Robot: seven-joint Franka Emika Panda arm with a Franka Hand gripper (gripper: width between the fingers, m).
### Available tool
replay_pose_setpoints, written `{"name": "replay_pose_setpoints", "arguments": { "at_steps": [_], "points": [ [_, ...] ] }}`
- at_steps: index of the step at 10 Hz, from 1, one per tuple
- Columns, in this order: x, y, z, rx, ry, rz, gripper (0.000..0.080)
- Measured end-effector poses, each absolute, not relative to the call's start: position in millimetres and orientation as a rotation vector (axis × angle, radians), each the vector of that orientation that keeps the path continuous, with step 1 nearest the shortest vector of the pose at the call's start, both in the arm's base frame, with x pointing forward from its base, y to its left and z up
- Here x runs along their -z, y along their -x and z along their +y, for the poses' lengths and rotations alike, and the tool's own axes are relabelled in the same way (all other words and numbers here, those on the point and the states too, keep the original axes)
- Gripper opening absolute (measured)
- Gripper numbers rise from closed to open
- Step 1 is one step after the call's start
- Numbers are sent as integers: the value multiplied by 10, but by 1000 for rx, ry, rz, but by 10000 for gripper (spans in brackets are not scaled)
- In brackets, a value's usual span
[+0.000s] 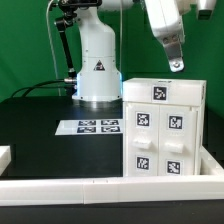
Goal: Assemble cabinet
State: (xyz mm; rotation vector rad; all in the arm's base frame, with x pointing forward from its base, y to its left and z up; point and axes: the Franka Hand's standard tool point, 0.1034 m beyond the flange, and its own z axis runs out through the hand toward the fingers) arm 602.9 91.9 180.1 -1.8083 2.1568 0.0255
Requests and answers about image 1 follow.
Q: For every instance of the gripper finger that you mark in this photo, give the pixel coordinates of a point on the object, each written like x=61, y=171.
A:
x=173, y=50

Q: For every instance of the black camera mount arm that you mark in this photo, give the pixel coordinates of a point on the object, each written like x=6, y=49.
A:
x=69, y=9

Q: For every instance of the white tag base sheet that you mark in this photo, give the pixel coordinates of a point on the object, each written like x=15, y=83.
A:
x=90, y=127

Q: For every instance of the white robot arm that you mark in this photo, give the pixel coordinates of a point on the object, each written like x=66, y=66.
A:
x=99, y=81

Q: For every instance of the white cabinet door panel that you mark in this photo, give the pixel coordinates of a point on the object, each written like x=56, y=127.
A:
x=140, y=157
x=177, y=142

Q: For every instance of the white U-shaped fence frame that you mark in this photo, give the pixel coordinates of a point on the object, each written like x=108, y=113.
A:
x=208, y=185

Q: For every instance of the white cabinet top block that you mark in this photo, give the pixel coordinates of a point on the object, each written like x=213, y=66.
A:
x=165, y=91

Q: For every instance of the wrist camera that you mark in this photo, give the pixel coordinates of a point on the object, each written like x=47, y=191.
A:
x=205, y=9

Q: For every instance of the white cabinet body box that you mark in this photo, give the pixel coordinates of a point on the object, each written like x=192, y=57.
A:
x=198, y=136

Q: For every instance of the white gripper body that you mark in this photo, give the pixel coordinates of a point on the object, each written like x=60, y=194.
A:
x=165, y=19

